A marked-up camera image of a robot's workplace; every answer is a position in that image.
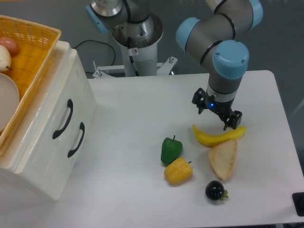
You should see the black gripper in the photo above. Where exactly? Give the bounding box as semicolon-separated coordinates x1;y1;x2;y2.
192;87;242;131

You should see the black top drawer handle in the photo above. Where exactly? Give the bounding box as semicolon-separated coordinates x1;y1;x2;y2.
52;98;74;139

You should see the black drawer handle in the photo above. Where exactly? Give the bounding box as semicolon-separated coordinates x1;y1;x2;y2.
67;122;86;158
52;98;74;139

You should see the white drawer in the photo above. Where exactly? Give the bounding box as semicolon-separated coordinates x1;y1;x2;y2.
0;41;96;173

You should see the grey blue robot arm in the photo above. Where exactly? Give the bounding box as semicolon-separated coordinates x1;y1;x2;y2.
85;0;263;129

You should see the white drawer cabinet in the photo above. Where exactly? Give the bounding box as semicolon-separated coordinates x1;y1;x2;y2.
0;41;96;200

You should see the yellow banana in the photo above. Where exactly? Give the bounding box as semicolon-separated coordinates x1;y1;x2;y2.
192;125;247;147

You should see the bread slice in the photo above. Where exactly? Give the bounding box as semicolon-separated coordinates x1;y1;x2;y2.
208;140;238;181

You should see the green bell pepper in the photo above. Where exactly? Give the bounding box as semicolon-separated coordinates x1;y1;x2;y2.
161;135;183;165

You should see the yellow corn piece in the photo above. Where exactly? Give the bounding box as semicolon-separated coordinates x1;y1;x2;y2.
164;157;193;185

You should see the black object at table edge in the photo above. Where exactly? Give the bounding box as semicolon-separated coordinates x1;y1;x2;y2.
292;192;304;217

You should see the yellow woven basket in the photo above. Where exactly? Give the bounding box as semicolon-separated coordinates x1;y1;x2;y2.
0;15;61;145

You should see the white plate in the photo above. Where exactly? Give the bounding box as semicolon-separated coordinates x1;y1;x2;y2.
0;73;19;130

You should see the pale yellow pear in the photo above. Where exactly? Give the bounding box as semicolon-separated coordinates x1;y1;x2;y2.
0;45;11;72

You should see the white metal base bracket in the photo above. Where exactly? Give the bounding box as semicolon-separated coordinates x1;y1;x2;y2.
92;57;178;79

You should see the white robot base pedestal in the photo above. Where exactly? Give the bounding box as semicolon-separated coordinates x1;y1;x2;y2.
112;13;163;75

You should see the black lower drawer handle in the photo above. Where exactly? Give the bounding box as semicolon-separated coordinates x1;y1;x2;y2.
67;122;86;158

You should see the black cable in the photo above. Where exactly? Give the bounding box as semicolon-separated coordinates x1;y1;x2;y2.
73;39;116;67

